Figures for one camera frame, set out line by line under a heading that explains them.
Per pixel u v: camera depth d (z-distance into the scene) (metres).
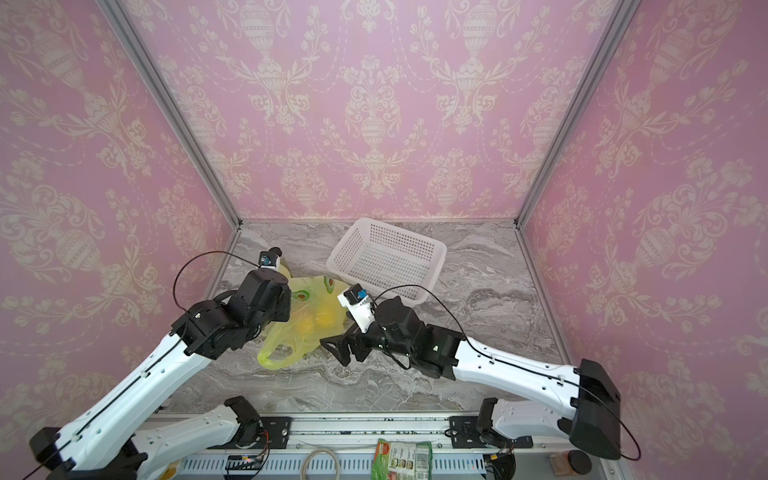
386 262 1.09
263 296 0.51
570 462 0.63
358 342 0.58
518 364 0.45
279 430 0.74
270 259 0.60
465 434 0.73
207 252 0.55
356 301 0.57
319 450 0.71
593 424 0.38
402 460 0.69
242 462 0.73
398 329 0.50
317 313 0.91
